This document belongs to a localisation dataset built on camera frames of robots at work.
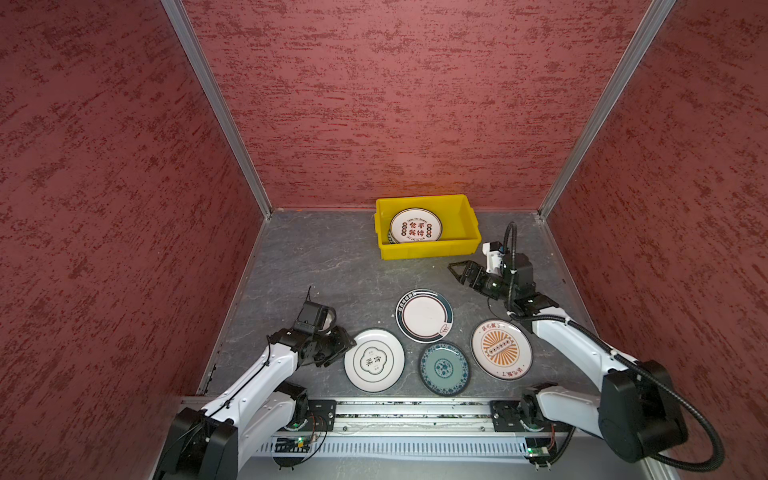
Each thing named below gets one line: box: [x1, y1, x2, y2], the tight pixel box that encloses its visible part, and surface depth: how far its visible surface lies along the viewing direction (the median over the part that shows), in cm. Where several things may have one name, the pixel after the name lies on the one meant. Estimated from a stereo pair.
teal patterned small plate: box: [419, 342, 471, 397], surface depth 83 cm
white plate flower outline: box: [343, 329, 406, 393], surface depth 85 cm
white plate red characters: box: [388, 206, 443, 244], surface depth 112 cm
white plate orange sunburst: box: [471, 319, 534, 381], surface depth 87 cm
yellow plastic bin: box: [374, 194, 482, 261], surface depth 115 cm
